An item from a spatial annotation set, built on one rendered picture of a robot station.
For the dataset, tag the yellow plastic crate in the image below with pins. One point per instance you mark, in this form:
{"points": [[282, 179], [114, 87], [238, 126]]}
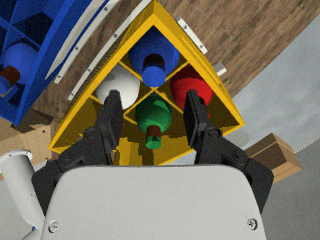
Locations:
{"points": [[132, 148]]}

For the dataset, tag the green bottle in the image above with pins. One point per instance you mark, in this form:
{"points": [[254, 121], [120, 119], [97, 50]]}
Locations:
{"points": [[153, 116]]}

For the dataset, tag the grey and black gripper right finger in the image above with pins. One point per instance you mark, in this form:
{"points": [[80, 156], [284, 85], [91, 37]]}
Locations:
{"points": [[215, 149]]}

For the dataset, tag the blue bottle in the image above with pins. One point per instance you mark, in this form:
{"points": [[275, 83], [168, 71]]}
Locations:
{"points": [[17, 62], [156, 55]]}

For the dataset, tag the blue divided crate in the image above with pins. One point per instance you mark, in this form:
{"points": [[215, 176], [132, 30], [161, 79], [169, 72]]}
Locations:
{"points": [[32, 19]]}

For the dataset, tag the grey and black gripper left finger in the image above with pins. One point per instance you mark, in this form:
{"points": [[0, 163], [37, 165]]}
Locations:
{"points": [[93, 149]]}

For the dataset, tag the red bottle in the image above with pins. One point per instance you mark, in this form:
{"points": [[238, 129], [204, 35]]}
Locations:
{"points": [[188, 78]]}

